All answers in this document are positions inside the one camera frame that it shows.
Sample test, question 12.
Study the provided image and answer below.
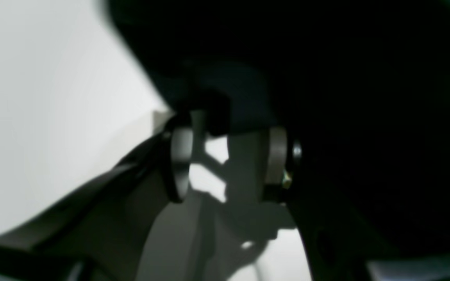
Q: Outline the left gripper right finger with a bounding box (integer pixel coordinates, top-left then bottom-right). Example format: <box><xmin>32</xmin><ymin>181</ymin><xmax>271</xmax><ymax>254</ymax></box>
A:
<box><xmin>225</xmin><ymin>125</ymin><xmax>450</xmax><ymax>281</ymax></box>

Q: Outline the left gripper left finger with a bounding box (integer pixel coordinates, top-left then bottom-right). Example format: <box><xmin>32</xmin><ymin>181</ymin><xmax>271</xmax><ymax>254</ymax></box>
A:
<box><xmin>0</xmin><ymin>112</ymin><xmax>195</xmax><ymax>281</ymax></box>

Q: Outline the black T-shirt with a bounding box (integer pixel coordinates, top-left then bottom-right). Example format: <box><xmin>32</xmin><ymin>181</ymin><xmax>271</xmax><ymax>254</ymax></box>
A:
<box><xmin>106</xmin><ymin>0</ymin><xmax>450</xmax><ymax>253</ymax></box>

